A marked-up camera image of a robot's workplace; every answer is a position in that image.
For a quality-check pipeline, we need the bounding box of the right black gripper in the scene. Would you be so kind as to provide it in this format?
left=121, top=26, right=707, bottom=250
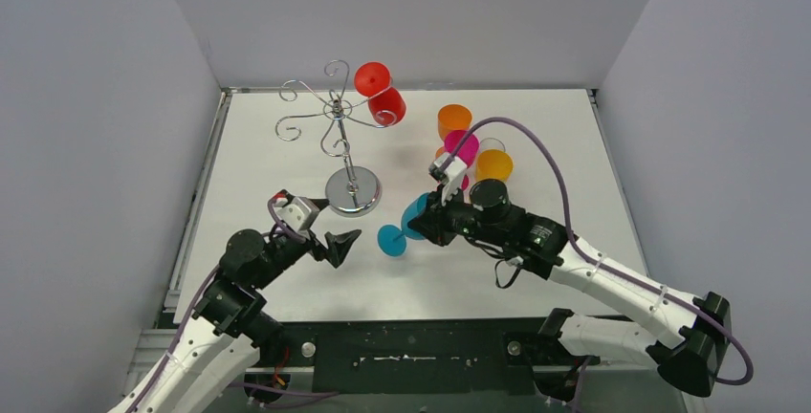
left=411, top=179, right=507, bottom=245

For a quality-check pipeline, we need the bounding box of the blue wine glass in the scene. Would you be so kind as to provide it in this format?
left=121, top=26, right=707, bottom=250
left=377, top=193, right=428, bottom=257

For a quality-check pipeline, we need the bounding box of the magenta wine glass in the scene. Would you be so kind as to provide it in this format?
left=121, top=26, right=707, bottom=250
left=444, top=130, right=479, bottom=168

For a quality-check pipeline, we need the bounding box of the yellow wine glass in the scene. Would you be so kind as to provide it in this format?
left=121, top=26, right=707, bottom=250
left=474, top=149, right=514, bottom=182

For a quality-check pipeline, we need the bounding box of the clear patterned wine glass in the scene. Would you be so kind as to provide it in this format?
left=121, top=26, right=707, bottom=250
left=479, top=138, right=506, bottom=153

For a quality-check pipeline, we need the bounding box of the orange wine glass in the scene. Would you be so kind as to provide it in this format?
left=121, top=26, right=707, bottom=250
left=435, top=104, right=473, bottom=158

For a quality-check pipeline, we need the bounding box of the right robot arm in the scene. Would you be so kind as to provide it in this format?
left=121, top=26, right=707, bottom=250
left=407, top=179, right=730, bottom=398

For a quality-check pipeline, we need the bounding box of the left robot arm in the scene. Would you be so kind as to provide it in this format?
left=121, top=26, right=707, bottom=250
left=113, top=190, right=362, bottom=412

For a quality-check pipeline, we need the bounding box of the chrome wine glass rack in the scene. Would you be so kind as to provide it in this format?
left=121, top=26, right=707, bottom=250
left=274, top=59, right=397, bottom=218

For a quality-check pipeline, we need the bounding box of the red wine glass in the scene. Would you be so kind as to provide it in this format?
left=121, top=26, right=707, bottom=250
left=353, top=61, right=406, bottom=126

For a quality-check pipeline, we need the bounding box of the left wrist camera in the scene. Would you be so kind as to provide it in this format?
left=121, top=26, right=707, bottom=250
left=267, top=195, right=320, bottom=235

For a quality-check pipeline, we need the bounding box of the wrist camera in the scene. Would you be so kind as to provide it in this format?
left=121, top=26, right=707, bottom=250
left=267, top=195, right=320, bottom=235
left=428, top=152, right=468, bottom=206

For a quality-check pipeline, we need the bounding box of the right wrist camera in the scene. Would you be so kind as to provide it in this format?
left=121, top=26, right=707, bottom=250
left=428, top=152, right=468, bottom=206

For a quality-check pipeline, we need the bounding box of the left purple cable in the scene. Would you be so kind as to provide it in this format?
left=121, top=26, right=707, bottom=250
left=126, top=194, right=340, bottom=413

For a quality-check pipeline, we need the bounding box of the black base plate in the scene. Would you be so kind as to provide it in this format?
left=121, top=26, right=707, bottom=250
left=155, top=312, right=635, bottom=399

